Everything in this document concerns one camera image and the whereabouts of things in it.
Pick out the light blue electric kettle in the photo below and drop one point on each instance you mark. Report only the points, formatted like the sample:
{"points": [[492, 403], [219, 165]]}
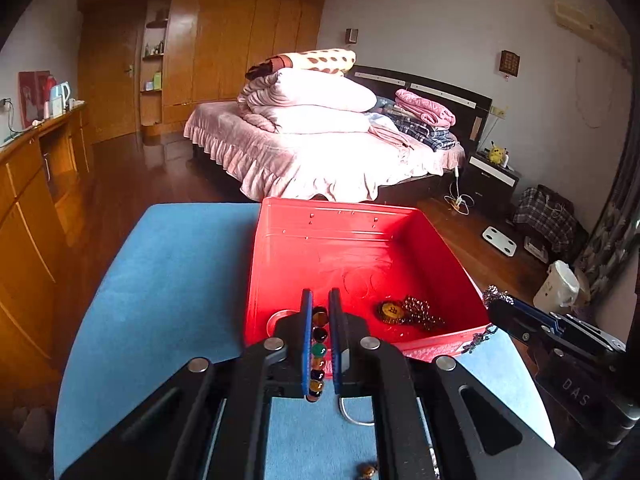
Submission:
{"points": [[59, 100]]}

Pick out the brown wall ornament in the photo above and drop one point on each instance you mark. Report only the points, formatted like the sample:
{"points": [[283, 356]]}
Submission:
{"points": [[510, 62]]}

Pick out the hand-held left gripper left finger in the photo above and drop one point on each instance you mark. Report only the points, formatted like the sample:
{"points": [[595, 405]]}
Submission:
{"points": [[306, 345]]}

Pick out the folded pink blanket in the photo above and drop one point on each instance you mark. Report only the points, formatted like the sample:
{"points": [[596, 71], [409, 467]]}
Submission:
{"points": [[425, 107]]}

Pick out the thin silver bangle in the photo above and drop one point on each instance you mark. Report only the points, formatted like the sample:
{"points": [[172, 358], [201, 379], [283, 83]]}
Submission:
{"points": [[350, 419]]}

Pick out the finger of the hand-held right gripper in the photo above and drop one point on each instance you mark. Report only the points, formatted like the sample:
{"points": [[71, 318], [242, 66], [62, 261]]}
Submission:
{"points": [[520, 321], [585, 330]]}

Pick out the white bathroom scale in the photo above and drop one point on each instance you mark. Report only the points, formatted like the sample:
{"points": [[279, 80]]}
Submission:
{"points": [[500, 241]]}

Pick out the plaid fabric bag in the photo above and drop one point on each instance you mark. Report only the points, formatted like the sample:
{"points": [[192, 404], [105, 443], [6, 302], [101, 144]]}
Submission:
{"points": [[545, 217]]}

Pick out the red framed picture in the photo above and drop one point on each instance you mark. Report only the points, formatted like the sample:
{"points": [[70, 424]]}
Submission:
{"points": [[30, 100]]}

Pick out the white plastic bucket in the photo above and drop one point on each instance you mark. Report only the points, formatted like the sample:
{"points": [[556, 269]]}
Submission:
{"points": [[555, 287]]}

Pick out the cream brown spotted blanket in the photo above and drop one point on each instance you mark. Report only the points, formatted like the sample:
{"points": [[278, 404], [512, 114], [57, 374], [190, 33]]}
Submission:
{"points": [[320, 60]]}

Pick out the bed with pink cover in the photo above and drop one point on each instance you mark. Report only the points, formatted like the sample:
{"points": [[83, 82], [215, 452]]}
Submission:
{"points": [[300, 160]]}

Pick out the plaid clothes pile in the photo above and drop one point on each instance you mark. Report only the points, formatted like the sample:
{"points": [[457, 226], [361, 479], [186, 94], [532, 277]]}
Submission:
{"points": [[430, 135]]}

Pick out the dark nightstand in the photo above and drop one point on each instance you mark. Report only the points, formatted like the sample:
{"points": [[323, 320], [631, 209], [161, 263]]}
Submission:
{"points": [[490, 185]]}

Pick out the wooden sideboard cabinet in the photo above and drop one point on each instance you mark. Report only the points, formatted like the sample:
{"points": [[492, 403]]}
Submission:
{"points": [[30, 240]]}

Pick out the blue table mat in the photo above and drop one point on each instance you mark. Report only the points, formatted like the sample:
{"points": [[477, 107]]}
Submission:
{"points": [[165, 285]]}

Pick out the dark wooden bed headboard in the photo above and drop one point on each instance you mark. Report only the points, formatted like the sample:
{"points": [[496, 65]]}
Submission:
{"points": [[450, 95]]}

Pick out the white air conditioner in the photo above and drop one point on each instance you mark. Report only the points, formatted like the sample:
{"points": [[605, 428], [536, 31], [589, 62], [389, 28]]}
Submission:
{"points": [[585, 22]]}

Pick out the wooden room door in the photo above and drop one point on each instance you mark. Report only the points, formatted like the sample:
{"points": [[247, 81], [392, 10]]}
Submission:
{"points": [[107, 90]]}

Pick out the patterned curtain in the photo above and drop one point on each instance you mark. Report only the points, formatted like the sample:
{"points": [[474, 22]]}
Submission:
{"points": [[605, 245]]}

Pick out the small grey wall box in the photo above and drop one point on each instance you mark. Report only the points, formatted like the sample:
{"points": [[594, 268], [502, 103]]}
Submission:
{"points": [[352, 35]]}

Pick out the folded pink duvet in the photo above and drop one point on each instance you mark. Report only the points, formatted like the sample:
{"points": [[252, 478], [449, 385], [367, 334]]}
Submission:
{"points": [[310, 102]]}

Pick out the yellow plush toy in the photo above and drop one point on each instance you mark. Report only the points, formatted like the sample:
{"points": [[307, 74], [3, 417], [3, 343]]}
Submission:
{"points": [[496, 154]]}

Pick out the wooden wardrobe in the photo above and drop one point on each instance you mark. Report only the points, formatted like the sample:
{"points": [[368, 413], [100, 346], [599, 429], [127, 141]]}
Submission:
{"points": [[230, 40]]}

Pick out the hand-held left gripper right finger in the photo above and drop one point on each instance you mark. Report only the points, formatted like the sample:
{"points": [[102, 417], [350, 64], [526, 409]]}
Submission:
{"points": [[336, 345]]}

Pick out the red metal box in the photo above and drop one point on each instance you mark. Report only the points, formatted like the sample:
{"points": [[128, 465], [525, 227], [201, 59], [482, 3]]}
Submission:
{"points": [[325, 240]]}

